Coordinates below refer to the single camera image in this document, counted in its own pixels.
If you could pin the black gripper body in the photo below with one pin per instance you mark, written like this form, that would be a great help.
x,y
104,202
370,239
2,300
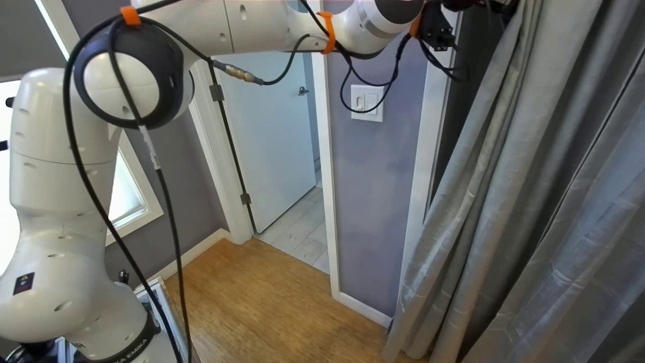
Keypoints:
x,y
487,4

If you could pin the bathroom door with black edge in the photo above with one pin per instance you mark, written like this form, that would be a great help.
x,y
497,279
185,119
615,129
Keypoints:
x,y
269,147

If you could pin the white light switch plate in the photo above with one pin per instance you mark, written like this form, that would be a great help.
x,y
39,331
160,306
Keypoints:
x,y
367,103

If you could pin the white robot mounting platform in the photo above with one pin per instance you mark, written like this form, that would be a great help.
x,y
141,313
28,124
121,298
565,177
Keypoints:
x,y
165,315

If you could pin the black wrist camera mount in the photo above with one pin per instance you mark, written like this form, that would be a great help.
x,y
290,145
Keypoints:
x,y
436,27

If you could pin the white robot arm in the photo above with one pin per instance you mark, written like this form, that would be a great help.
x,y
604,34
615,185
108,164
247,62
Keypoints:
x,y
62,223

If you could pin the gray curtain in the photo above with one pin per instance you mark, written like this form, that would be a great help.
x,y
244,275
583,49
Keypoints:
x,y
538,202

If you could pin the small black knob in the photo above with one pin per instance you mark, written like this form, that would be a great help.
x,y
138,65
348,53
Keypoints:
x,y
124,276

